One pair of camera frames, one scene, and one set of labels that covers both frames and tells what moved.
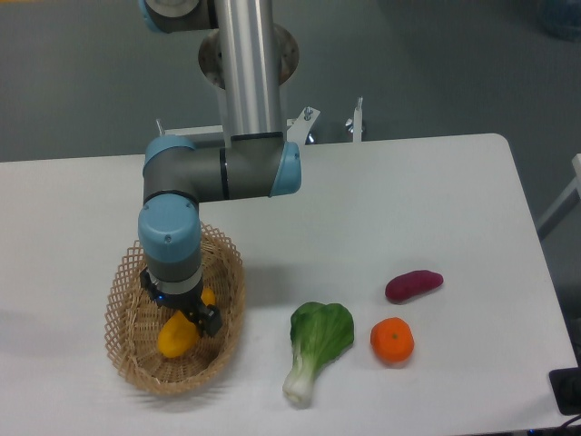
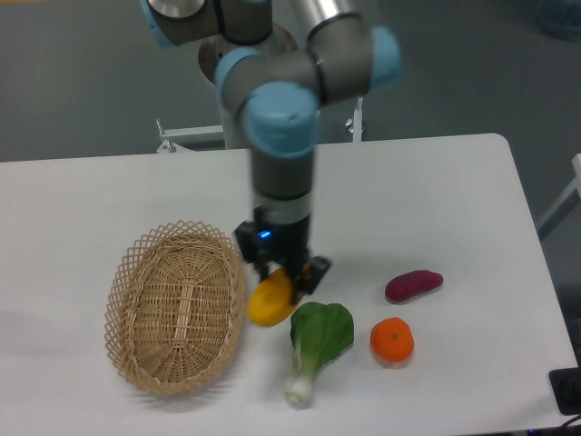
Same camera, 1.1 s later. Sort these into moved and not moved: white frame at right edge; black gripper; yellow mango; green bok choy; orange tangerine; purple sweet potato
Moved: black gripper; yellow mango
Not moved: orange tangerine; green bok choy; white frame at right edge; purple sweet potato
